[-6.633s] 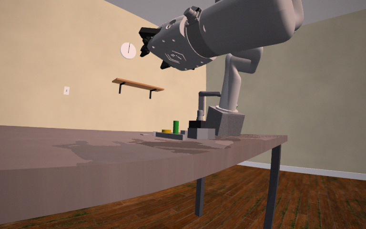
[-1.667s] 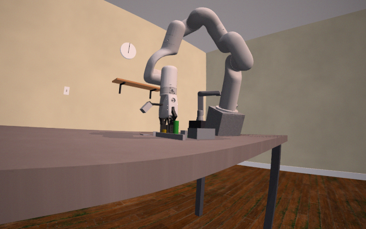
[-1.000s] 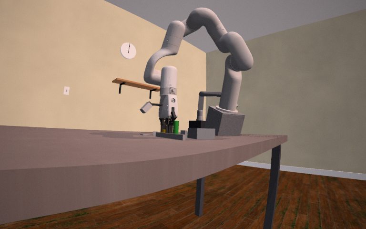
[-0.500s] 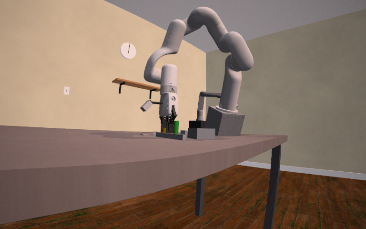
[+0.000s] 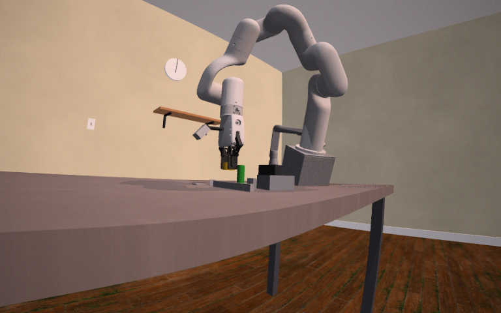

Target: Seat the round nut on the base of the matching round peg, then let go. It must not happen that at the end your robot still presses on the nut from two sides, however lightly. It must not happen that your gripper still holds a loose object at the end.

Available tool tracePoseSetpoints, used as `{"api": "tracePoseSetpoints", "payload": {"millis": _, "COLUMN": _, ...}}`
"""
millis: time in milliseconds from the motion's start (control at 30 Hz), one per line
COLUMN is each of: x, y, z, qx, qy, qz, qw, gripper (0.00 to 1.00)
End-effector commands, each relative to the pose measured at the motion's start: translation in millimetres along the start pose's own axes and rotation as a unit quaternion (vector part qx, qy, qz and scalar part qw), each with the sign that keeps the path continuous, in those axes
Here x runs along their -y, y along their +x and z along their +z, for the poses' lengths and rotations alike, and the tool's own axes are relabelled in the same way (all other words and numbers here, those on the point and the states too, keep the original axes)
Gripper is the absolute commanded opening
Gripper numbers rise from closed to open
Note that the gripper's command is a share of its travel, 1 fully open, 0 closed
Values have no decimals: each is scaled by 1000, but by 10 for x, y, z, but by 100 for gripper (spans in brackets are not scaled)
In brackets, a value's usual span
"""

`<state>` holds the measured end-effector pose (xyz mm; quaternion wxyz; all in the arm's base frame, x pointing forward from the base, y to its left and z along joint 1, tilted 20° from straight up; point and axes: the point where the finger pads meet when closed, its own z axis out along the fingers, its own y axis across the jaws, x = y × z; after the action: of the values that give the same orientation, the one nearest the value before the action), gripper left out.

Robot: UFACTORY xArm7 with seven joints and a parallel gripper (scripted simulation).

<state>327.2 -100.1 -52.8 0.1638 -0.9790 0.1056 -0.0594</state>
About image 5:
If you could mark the green flat plate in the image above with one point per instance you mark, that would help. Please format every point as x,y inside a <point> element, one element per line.
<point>240,173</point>

